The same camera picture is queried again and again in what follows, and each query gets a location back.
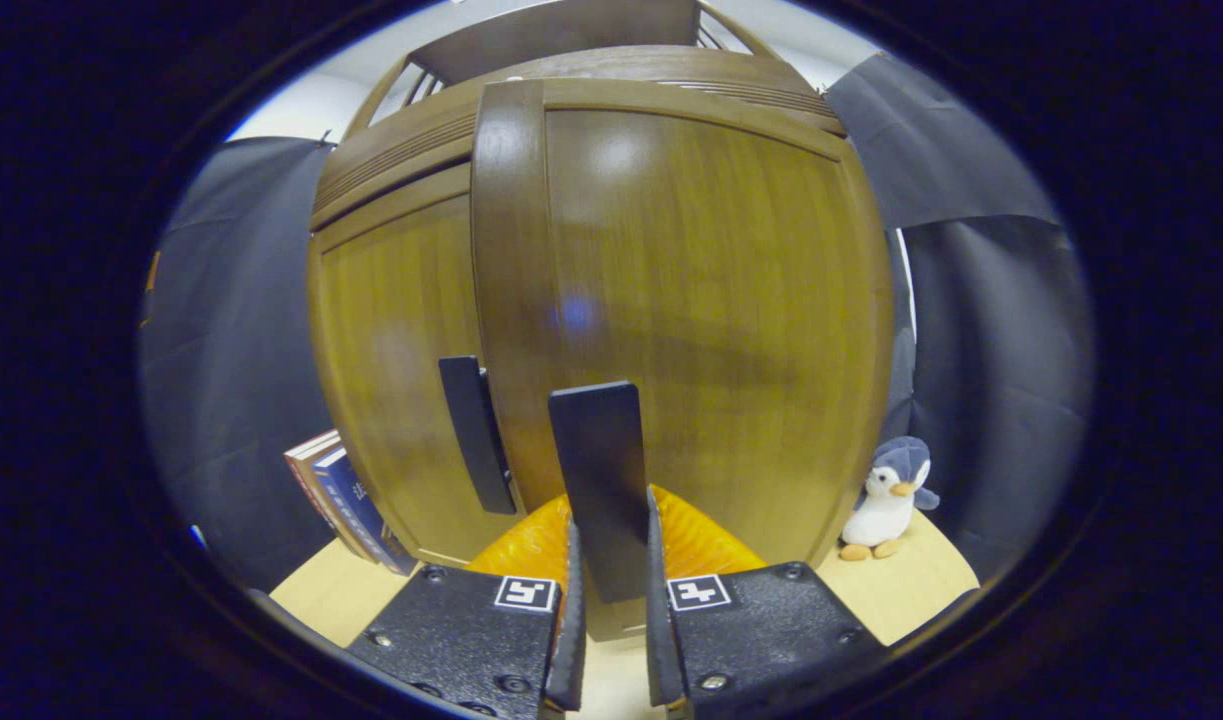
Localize wooden shoe cabinet door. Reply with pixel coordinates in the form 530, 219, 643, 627
311, 165, 527, 571
471, 78, 894, 641

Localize blue book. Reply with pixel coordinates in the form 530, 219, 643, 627
311, 447, 418, 577

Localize wooden double-door shoe cabinet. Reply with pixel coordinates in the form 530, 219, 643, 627
309, 0, 894, 641

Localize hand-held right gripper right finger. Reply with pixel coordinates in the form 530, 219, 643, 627
646, 485, 887, 720

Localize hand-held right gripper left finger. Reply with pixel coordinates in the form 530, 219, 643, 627
346, 495, 587, 720

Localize wooden cabinet drawer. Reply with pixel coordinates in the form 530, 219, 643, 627
311, 45, 848, 233

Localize black backdrop cloth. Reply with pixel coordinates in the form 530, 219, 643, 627
139, 52, 1097, 591

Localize black door handle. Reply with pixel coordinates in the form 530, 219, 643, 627
548, 381, 653, 606
438, 356, 518, 517

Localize penguin plush toy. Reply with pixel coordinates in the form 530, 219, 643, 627
838, 436, 941, 562

